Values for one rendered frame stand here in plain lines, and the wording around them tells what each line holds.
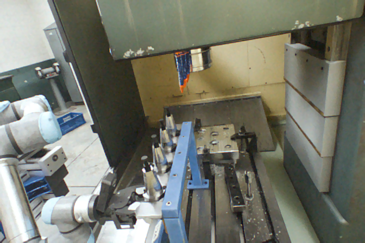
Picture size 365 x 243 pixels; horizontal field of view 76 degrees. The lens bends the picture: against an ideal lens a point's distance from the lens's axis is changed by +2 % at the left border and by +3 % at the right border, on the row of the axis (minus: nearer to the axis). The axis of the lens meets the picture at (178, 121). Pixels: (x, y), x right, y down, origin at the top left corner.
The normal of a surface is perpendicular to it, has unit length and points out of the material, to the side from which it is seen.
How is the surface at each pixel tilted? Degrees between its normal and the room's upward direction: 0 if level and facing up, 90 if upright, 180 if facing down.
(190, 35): 90
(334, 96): 90
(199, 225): 0
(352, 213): 90
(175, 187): 0
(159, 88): 90
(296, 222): 0
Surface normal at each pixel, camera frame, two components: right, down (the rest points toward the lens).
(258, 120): -0.22, -0.64
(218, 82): -0.13, 0.44
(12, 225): 0.03, -0.37
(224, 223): -0.18, -0.89
